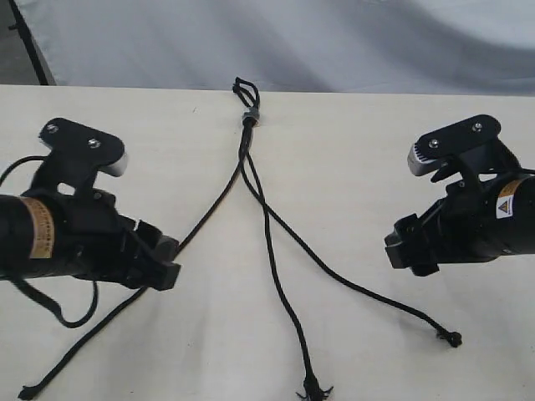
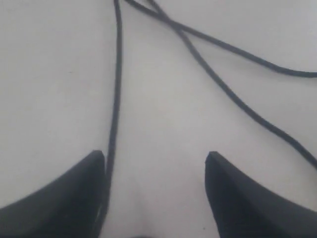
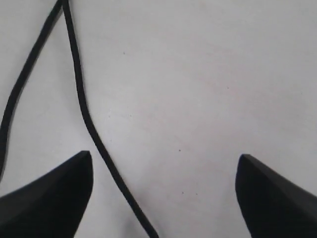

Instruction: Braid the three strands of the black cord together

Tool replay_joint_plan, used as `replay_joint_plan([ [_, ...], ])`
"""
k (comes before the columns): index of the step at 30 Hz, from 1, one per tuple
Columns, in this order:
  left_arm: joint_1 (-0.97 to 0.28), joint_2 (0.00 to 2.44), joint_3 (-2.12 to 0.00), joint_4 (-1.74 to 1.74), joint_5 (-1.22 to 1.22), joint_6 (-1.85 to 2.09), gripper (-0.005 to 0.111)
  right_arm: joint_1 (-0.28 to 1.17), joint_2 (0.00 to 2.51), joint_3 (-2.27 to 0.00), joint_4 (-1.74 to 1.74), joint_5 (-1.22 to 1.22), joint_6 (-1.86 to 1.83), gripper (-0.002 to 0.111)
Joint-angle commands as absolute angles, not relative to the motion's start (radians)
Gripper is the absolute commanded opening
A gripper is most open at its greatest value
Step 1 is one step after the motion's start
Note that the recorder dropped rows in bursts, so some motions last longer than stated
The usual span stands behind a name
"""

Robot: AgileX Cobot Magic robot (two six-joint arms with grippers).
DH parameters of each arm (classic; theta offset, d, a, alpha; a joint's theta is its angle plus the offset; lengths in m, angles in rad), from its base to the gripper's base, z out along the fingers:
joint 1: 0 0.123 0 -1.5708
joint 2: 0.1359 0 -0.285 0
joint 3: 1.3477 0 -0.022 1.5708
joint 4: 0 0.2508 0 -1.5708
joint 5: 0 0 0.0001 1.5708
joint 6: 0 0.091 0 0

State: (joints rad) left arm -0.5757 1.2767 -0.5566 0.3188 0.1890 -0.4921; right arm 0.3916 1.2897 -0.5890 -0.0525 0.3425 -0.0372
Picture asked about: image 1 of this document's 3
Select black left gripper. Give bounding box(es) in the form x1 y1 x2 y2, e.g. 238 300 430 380
45 190 181 291

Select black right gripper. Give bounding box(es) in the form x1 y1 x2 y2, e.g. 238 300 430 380
384 183 502 277

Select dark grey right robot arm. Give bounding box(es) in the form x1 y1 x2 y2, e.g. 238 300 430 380
385 172 534 277

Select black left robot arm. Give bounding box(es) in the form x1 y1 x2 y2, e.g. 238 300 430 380
1 190 181 291

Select white backdrop cloth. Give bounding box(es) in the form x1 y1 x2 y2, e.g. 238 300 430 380
18 1 534 95

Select black backdrop stand pole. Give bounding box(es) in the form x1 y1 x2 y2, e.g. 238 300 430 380
8 0 50 86

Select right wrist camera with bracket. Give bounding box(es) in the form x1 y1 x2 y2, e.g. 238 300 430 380
407 114 522 186

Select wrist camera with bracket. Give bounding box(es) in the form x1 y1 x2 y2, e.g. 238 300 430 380
407 114 522 186
30 118 128 196

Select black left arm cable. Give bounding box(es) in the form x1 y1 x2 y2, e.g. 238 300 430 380
0 154 99 329

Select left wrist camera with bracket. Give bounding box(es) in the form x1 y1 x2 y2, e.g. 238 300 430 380
30 118 128 196

